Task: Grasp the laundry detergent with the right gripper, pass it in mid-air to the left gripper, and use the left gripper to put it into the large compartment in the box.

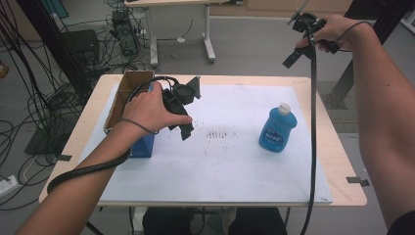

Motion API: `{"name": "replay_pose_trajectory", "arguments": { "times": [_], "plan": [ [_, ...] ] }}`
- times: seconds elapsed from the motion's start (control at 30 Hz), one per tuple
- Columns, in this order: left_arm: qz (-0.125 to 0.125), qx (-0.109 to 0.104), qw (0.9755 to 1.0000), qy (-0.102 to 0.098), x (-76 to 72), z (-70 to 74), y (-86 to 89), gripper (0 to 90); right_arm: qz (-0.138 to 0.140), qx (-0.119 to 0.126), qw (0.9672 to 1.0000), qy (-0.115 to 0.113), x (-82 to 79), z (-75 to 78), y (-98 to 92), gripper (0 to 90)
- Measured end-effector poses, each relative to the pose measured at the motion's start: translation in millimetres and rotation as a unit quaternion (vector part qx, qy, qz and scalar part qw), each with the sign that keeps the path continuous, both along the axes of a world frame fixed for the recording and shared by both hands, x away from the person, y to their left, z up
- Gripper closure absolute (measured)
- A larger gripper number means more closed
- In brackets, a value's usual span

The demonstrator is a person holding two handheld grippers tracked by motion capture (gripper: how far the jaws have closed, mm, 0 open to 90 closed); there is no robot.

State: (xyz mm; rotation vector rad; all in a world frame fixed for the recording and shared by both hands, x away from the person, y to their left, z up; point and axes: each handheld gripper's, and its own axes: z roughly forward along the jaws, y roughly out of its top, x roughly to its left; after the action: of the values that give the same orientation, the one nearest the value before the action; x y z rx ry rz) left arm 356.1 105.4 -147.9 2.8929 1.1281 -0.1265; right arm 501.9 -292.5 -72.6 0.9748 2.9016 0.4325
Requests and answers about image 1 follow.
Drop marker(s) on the black right wrist band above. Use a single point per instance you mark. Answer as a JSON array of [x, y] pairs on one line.
[[354, 26]]

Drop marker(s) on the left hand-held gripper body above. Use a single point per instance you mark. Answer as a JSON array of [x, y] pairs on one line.
[[181, 94]]

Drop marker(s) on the person's left hand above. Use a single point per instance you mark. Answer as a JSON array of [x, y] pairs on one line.
[[147, 111]]

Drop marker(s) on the grey grid floor mat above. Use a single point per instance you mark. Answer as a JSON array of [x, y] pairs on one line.
[[342, 120]]

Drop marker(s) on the person's right leg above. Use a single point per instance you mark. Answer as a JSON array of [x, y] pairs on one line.
[[257, 222]]

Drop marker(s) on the black metal stand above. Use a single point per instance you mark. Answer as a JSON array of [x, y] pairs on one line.
[[342, 84]]

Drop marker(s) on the black flat stand base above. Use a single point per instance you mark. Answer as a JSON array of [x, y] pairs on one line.
[[42, 140]]

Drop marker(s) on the black tape strip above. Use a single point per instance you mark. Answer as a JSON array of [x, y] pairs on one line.
[[358, 181], [64, 157]]

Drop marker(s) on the black square case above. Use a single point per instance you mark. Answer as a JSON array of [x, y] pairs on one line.
[[81, 45]]

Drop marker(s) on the blue liquid bottle white cap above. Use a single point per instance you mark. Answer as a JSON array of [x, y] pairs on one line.
[[277, 130]]

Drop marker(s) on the blue cardboard box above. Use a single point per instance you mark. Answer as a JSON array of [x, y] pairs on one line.
[[130, 83]]

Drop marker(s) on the person's left leg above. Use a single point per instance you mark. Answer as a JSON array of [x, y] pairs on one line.
[[168, 222]]

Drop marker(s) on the light wooden table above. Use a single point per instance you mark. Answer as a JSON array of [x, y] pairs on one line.
[[336, 156]]

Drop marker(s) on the white power strip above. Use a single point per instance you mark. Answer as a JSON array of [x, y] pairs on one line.
[[7, 186]]

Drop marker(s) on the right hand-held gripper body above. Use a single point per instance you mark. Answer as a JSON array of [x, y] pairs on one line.
[[306, 23]]

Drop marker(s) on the black left wrist band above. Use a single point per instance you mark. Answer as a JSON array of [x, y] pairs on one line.
[[138, 124]]

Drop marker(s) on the person's right hand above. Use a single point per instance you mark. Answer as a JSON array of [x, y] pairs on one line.
[[339, 31]]

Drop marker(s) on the black wrist band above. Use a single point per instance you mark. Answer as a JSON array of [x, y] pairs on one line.
[[354, 26], [138, 124]]

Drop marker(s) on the person's leg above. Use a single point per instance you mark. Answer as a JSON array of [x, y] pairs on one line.
[[168, 222], [257, 222]]

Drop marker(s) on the black computer tower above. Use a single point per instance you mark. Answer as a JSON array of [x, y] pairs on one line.
[[125, 34]]

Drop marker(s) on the white desk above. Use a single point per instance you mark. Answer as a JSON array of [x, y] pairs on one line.
[[208, 36]]

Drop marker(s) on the person's black sleeve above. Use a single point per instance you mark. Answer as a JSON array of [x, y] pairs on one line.
[[404, 225]]

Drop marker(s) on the white table mat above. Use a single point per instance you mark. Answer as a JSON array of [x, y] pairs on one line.
[[221, 169]]

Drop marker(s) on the black slanted metal post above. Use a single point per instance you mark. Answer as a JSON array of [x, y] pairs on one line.
[[55, 42]]

